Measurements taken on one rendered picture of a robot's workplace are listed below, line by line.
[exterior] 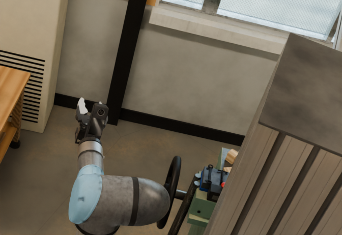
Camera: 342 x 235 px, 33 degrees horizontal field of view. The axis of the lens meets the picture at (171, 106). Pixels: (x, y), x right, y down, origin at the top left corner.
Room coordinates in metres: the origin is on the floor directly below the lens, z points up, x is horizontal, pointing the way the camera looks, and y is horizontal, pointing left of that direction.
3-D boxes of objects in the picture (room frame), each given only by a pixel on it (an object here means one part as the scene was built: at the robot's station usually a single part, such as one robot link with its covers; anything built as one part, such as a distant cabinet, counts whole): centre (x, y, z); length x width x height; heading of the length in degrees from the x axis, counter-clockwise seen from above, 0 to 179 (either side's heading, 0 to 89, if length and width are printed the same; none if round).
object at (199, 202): (1.53, -0.24, 0.91); 0.15 x 0.14 x 0.09; 4
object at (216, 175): (1.52, -0.24, 0.99); 0.13 x 0.11 x 0.06; 4
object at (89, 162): (1.18, 0.17, 1.21); 0.11 x 0.08 x 0.09; 18
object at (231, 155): (1.76, -0.29, 0.92); 0.04 x 0.03 x 0.04; 61
